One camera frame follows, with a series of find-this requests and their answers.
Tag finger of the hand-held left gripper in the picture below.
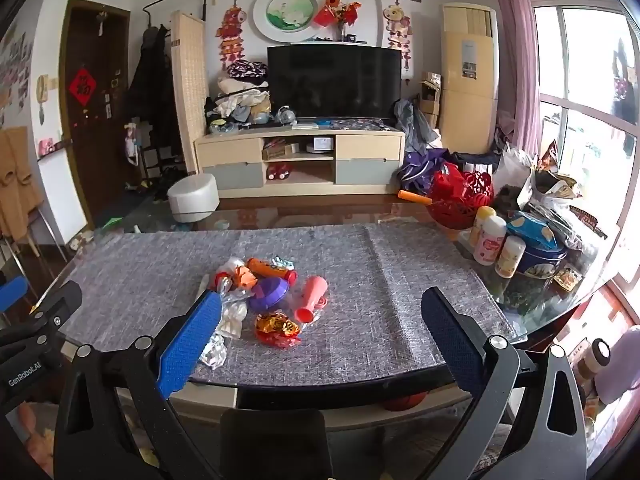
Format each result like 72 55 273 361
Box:
30 280 84 329
0 275 30 314

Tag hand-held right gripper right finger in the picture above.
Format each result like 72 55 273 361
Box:
421 287 587 480

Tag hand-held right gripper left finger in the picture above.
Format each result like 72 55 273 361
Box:
52 290 224 480

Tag clear plastic bag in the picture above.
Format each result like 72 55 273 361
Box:
215 291 249 339

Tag orange paper wrapper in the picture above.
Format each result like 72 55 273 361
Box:
232 265 259 291

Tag crumpled silver foil wrapper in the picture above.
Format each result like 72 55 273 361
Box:
199 332 227 369

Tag red gold foil wrapper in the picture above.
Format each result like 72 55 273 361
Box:
254 311 302 347

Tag purple bowl toy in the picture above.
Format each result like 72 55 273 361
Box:
248 277 291 313

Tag white bottle yellow label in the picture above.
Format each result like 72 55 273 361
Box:
494 234 527 279

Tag white bottle pink label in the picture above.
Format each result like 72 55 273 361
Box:
473 214 508 266

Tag tan fuzzy garment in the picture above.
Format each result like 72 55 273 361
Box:
0 127 44 242

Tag white easel board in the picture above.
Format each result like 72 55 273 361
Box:
37 142 94 262

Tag orange tube with red cap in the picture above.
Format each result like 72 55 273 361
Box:
247 257 299 284

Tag white bottle yellow cap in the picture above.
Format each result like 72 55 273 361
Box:
469 205 498 249

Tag blue cookie tin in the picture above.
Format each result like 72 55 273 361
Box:
515 244 569 282

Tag pink plastic cup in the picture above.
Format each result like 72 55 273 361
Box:
294 275 329 325

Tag blue snack packet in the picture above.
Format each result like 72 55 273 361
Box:
506 211 559 251

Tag red plastic basket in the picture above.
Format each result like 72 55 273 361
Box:
427 162 495 231

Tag white round stool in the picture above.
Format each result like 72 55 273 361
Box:
167 173 221 224

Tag orange foam stick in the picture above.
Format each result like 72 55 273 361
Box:
397 189 434 206

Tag dark wooden door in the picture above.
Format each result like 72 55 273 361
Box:
59 0 134 222

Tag lavender container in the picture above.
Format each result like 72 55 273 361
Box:
594 327 640 407

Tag purple cloth bag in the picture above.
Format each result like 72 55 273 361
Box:
397 147 461 196

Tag pink kids scooter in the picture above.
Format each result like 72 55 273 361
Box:
123 117 144 166

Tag pile of snack bags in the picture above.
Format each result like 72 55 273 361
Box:
494 139 609 252

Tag beige grey TV cabinet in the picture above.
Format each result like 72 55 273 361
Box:
194 125 406 199

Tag cardboard box in cabinet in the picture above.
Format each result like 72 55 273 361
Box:
261 139 300 161

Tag red diamond door sign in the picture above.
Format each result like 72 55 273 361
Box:
68 63 100 108

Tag grey jacket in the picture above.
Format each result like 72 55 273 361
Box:
392 98 441 151

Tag dark hanging coats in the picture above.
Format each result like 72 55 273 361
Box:
124 24 182 162

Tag beige standing air conditioner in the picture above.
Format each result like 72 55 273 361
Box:
440 4 501 155

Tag stack of cardboard boxes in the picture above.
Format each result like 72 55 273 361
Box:
418 72 444 131

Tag beige woven panel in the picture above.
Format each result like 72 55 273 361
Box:
170 10 210 174

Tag pile of clothes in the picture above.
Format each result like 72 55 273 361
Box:
204 60 274 134

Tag black television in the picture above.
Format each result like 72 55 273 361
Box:
266 44 403 121

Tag window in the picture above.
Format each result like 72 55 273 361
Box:
524 0 640 282

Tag red hanging paper decoration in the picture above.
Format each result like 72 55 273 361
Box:
215 2 250 74
382 3 414 71

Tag pink curtain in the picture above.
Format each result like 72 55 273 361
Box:
487 0 544 157

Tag vase with red flags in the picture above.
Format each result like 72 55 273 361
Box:
313 0 364 42

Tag beige wall intercom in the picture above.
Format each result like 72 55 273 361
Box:
35 73 50 124

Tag wall photo collage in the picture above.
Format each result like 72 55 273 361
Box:
0 29 34 112

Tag round white wall art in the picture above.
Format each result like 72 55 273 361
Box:
252 0 319 44

